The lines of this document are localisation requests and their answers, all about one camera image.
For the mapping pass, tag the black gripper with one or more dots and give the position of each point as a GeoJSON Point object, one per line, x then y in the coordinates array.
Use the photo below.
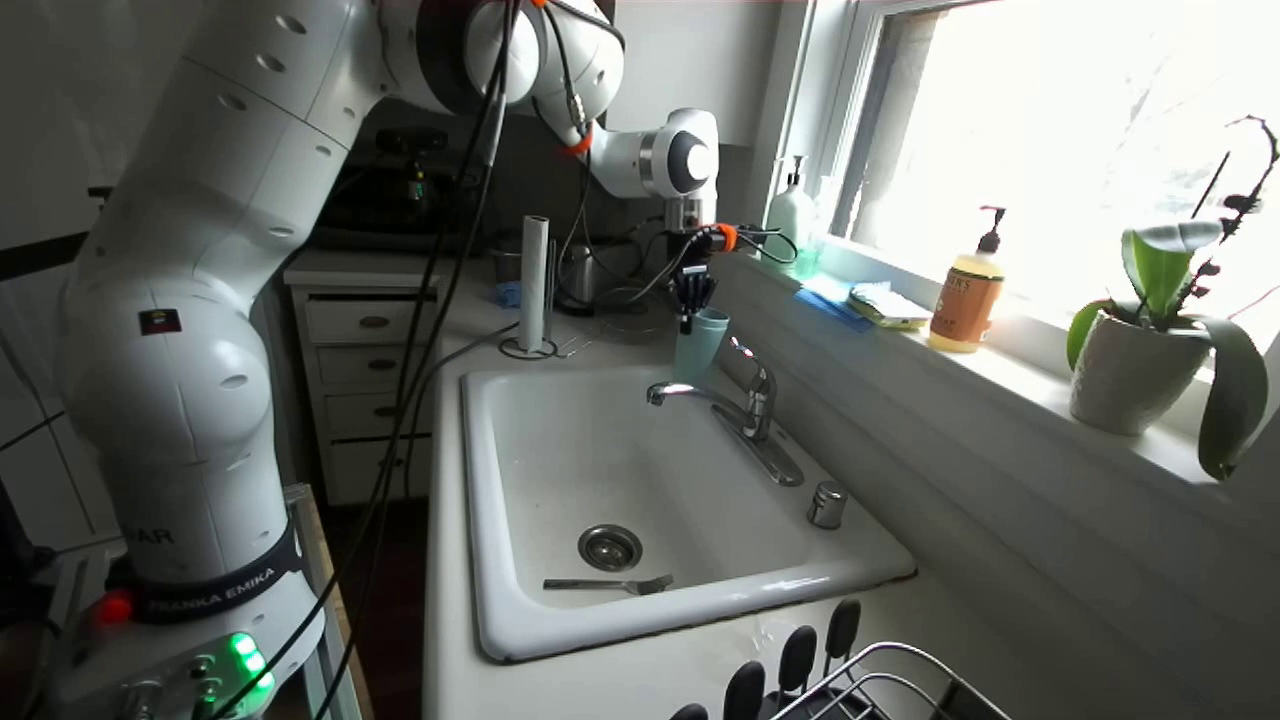
{"type": "Point", "coordinates": [692, 264]}

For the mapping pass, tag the robot base with green lights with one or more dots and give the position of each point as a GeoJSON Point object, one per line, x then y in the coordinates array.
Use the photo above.
{"type": "Point", "coordinates": [226, 664]}

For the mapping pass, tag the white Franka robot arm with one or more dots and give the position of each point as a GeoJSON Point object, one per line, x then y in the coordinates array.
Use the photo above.
{"type": "Point", "coordinates": [163, 385]}

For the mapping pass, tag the white ceramic sink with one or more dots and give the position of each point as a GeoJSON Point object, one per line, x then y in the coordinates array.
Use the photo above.
{"type": "Point", "coordinates": [572, 454]}

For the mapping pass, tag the metal sink drain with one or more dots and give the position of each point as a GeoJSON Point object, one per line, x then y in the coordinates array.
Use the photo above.
{"type": "Point", "coordinates": [609, 547]}

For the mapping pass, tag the shiny metal canister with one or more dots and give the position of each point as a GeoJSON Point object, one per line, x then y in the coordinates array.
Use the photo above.
{"type": "Point", "coordinates": [577, 280]}

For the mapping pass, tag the green soap pump bottle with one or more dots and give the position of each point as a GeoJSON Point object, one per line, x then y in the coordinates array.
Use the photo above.
{"type": "Point", "coordinates": [784, 224]}

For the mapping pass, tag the chrome faucet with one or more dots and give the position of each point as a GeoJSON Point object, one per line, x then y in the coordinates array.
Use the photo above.
{"type": "Point", "coordinates": [752, 425]}

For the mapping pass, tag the blue cloth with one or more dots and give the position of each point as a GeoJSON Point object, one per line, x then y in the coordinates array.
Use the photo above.
{"type": "Point", "coordinates": [824, 296]}

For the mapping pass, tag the yellow sponge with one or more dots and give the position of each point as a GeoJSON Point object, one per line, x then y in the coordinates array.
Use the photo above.
{"type": "Point", "coordinates": [885, 306]}

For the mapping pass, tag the small dark jar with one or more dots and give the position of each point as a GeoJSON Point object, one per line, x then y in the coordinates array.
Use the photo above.
{"type": "Point", "coordinates": [504, 260]}

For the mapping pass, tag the chrome sprayer knob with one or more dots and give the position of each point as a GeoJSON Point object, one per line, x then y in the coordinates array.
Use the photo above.
{"type": "Point", "coordinates": [830, 506]}

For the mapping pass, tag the amber soap pump bottle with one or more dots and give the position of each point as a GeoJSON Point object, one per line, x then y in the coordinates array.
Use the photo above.
{"type": "Point", "coordinates": [964, 300]}

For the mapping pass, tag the grey metal fork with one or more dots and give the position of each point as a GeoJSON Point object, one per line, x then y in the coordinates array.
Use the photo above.
{"type": "Point", "coordinates": [601, 582]}

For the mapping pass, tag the white towel with cutlery print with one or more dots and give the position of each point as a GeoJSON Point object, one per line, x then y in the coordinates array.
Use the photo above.
{"type": "Point", "coordinates": [772, 624]}

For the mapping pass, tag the white drawer cabinet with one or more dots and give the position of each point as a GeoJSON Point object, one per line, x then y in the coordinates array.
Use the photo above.
{"type": "Point", "coordinates": [353, 402]}

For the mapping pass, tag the white framed window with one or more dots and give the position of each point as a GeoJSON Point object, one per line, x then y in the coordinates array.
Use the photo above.
{"type": "Point", "coordinates": [1066, 133]}

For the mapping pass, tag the orchid in white pot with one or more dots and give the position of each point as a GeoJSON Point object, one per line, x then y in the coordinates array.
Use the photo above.
{"type": "Point", "coordinates": [1133, 374]}

